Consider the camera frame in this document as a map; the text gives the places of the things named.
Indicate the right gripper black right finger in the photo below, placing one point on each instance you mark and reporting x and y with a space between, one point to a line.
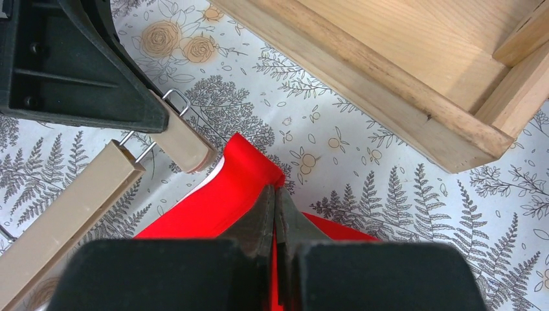
316 272

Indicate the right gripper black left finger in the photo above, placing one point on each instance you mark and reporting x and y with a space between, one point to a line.
229 272

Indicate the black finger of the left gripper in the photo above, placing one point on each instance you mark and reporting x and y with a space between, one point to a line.
62 62

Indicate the red white-trimmed underwear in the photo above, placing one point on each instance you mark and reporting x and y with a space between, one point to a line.
226 196

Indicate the beige clip hanger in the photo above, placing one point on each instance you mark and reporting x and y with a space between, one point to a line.
109 175

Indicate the wooden rack with base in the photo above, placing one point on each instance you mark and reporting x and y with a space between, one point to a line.
456 80

